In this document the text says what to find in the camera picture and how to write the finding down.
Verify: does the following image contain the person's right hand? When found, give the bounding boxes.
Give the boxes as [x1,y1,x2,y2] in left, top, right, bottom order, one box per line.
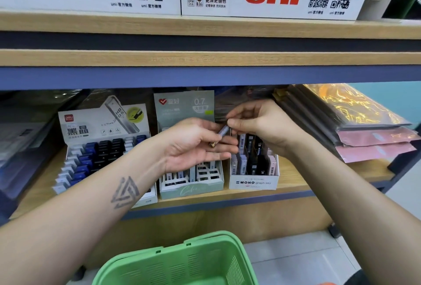
[225,99,310,159]

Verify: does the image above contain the person's left hand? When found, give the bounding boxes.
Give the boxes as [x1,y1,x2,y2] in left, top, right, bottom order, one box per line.
[157,117,240,174]

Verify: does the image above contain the lead case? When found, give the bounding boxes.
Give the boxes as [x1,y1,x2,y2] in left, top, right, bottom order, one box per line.
[210,124,232,149]

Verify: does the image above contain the pale green display box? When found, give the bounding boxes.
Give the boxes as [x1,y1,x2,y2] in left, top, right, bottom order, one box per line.
[154,89,226,201]

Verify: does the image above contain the clear plastic display box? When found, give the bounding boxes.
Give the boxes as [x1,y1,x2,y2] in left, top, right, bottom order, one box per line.
[228,130,282,192]

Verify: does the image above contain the white display box red label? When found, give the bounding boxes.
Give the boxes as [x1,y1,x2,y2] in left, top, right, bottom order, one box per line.
[52,95,159,209]

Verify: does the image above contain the green plastic basket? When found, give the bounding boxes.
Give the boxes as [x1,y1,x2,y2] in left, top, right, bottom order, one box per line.
[91,230,260,285]

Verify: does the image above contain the person's right forearm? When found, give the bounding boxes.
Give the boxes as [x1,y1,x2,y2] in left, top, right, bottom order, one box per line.
[289,138,421,285]

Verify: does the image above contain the person's left forearm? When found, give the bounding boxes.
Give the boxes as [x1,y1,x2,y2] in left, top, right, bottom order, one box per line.
[0,146,177,285]

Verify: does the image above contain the dark plastic-wrapped packs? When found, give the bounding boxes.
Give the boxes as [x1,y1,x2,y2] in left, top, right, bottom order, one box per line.
[214,83,421,164]

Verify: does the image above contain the stack of wrapped paper packs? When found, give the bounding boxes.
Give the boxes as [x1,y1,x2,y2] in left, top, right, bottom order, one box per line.
[0,91,84,220]

